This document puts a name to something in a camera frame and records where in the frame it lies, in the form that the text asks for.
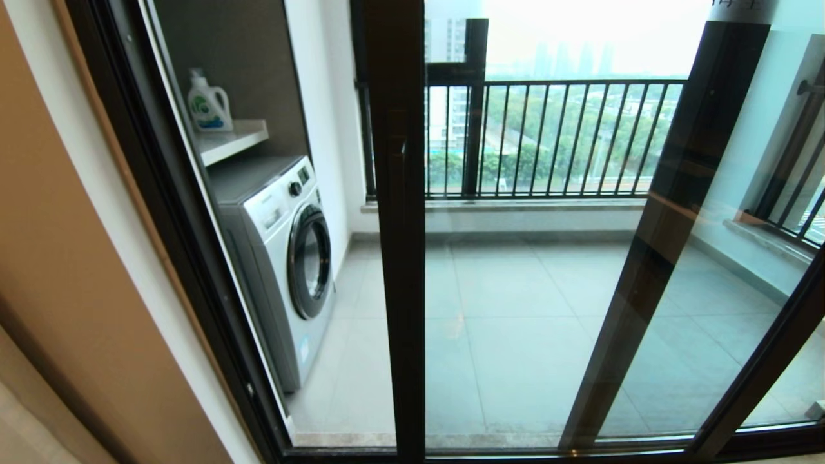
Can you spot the dark brown glass sliding door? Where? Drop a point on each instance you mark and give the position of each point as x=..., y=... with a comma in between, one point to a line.
x=399, y=290

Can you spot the grey stone window sill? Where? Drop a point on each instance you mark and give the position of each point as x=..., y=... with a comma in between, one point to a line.
x=515, y=205

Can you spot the white front-load washing machine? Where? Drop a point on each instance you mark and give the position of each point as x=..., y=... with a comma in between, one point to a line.
x=271, y=258

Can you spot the black metal balcony railing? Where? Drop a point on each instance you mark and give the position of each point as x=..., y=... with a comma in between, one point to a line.
x=548, y=83

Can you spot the white laundry detergent bottle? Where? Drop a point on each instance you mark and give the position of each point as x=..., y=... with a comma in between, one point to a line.
x=209, y=109

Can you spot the dark brown fixed glass panel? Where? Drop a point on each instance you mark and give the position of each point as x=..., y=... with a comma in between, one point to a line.
x=677, y=212

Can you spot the black metal side railing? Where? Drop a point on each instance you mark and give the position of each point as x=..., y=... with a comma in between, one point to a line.
x=799, y=187

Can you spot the black window frame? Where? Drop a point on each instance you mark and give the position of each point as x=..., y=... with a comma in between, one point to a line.
x=475, y=129

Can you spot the white wall shelf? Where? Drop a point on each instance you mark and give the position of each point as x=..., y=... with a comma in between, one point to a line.
x=232, y=142

